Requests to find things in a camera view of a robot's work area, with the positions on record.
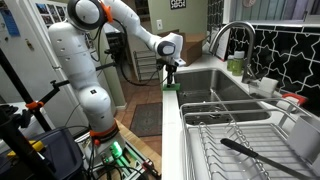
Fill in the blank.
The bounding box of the black handled knife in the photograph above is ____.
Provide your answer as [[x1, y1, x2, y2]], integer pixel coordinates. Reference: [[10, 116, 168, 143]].
[[220, 137, 316, 180]]

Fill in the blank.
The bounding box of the white refrigerator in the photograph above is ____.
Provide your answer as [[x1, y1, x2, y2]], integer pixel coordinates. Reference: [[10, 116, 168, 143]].
[[0, 0, 118, 131]]

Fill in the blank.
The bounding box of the wooden robot platform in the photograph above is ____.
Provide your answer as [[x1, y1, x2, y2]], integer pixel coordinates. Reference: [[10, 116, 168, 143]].
[[114, 119, 163, 175]]

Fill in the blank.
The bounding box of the red handled brush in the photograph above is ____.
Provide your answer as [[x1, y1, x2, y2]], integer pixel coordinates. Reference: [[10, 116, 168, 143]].
[[280, 92, 309, 108]]

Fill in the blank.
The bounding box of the stainless steel sink basin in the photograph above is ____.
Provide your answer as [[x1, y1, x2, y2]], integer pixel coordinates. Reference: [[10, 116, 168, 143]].
[[174, 67, 272, 127]]

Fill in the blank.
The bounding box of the dark floor rug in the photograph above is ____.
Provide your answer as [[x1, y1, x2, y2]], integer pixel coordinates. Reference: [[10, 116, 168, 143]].
[[129, 101, 164, 138]]

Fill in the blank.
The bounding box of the white utensil caddy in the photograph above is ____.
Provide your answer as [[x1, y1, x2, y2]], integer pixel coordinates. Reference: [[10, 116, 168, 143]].
[[287, 114, 320, 165]]

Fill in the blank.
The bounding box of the green sponge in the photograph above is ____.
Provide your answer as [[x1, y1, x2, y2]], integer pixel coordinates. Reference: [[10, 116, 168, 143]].
[[161, 82, 182, 93]]

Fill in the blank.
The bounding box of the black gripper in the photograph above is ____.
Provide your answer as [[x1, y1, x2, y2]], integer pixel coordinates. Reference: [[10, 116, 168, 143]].
[[165, 64, 178, 89]]

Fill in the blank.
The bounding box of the white sponge holder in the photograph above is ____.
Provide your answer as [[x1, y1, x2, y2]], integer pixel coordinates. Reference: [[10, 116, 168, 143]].
[[257, 76, 280, 97]]

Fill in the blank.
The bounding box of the short green soap bottle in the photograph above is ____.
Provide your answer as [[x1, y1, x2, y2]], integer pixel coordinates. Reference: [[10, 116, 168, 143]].
[[226, 54, 235, 72]]

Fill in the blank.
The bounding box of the large brown cardboard box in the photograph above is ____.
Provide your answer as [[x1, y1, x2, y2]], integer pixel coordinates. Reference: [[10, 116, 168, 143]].
[[157, 29, 208, 67]]

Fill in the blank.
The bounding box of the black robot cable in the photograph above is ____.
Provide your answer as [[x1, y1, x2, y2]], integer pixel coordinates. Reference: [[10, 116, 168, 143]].
[[113, 18, 169, 88]]

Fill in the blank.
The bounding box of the tall green soap bottle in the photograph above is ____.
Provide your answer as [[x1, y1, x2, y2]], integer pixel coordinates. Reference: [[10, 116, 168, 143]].
[[231, 50, 246, 77]]

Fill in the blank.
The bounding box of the metal wire dish rack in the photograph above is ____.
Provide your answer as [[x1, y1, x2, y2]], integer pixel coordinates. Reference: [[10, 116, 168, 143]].
[[179, 97, 320, 180]]

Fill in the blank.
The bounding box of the framed black tile picture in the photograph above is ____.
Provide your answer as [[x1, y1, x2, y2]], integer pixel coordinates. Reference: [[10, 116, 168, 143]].
[[169, 0, 187, 11]]

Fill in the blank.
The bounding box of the white leaning paper sheet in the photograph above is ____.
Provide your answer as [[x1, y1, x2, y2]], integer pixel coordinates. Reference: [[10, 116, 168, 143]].
[[214, 27, 232, 62]]

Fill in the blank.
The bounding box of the black camera tripod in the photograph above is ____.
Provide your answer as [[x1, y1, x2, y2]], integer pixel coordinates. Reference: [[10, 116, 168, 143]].
[[0, 47, 72, 180]]

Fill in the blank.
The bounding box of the kitchen window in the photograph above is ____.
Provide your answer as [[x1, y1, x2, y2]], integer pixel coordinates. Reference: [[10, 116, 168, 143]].
[[223, 0, 320, 26]]

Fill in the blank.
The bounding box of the dark blue storage bin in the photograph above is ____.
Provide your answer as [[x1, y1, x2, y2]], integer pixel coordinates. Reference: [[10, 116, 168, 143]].
[[0, 126, 85, 180]]

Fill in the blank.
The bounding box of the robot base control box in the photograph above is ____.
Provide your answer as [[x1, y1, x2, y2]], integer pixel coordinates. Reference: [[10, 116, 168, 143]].
[[75, 131, 162, 180]]

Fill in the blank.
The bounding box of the brushed steel gooseneck faucet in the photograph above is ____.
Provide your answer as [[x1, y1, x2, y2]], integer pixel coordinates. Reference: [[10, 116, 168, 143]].
[[208, 20, 258, 85]]

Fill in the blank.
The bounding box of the metal wire shelf rack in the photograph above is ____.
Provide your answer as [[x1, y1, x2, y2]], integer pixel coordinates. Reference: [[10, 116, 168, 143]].
[[132, 49, 162, 83]]

